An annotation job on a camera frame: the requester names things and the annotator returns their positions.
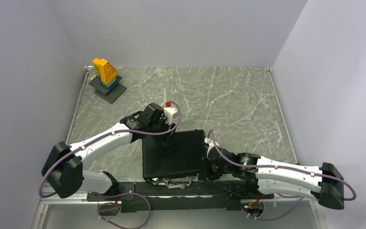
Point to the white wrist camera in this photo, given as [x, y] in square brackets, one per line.
[209, 144]
[170, 112]

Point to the black front mounting rail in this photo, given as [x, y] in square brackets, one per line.
[140, 196]

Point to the grey toy brick baseplate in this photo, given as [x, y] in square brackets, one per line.
[108, 93]

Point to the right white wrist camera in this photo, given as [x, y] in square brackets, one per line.
[209, 144]

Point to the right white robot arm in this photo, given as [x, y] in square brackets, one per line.
[264, 176]

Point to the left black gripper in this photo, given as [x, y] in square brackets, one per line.
[167, 139]

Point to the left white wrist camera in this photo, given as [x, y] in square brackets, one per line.
[170, 112]

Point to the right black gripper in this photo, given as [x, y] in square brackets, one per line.
[205, 173]

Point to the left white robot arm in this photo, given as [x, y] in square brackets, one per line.
[64, 172]

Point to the yellow toy brick tower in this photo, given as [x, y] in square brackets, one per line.
[107, 72]

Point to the black poker chip case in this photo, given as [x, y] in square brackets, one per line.
[176, 164]

